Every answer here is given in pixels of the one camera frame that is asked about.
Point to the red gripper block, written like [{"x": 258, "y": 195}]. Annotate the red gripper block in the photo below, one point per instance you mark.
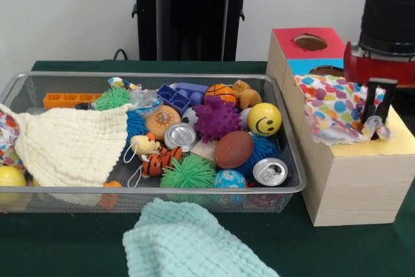
[{"x": 382, "y": 69}]

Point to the colourful polka dot cloth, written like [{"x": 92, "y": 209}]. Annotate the colourful polka dot cloth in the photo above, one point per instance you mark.
[{"x": 331, "y": 105}]

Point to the mint green knitted cloth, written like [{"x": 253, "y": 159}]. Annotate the mint green knitted cloth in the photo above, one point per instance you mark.
[{"x": 188, "y": 241}]

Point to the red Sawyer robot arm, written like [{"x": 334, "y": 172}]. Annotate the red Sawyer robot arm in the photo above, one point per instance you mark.
[{"x": 389, "y": 11}]

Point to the wooden box with three holes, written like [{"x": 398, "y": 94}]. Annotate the wooden box with three holes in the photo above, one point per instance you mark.
[{"x": 356, "y": 180}]

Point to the yellow smiley face ball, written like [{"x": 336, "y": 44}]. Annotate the yellow smiley face ball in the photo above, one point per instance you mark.
[{"x": 264, "y": 120}]

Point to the silver drink can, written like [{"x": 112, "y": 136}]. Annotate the silver drink can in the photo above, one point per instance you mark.
[{"x": 270, "y": 172}]

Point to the brown toy football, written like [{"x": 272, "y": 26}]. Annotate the brown toy football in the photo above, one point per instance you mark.
[{"x": 233, "y": 149}]

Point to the orange toy basketball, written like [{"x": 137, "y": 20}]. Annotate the orange toy basketball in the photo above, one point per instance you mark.
[{"x": 222, "y": 93}]

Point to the purple spiky ball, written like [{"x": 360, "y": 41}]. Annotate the purple spiky ball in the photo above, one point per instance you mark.
[{"x": 217, "y": 120}]

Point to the blue globe ball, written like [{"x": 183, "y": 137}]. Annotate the blue globe ball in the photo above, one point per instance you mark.
[{"x": 230, "y": 178}]

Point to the green spiky ball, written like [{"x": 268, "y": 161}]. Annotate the green spiky ball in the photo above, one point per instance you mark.
[{"x": 188, "y": 173}]

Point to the orange tiger plush toy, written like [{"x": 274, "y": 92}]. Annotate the orange tiger plush toy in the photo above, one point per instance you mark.
[{"x": 159, "y": 160}]

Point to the orange plastic tray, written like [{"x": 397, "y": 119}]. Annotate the orange plastic tray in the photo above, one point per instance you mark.
[{"x": 65, "y": 100}]

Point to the cream knitted cloth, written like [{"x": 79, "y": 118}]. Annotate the cream knitted cloth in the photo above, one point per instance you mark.
[{"x": 65, "y": 144}]

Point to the plain yellow ball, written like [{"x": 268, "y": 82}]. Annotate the plain yellow ball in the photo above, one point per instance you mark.
[{"x": 10, "y": 178}]

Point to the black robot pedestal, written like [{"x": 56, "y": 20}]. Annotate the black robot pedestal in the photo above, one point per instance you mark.
[{"x": 188, "y": 17}]

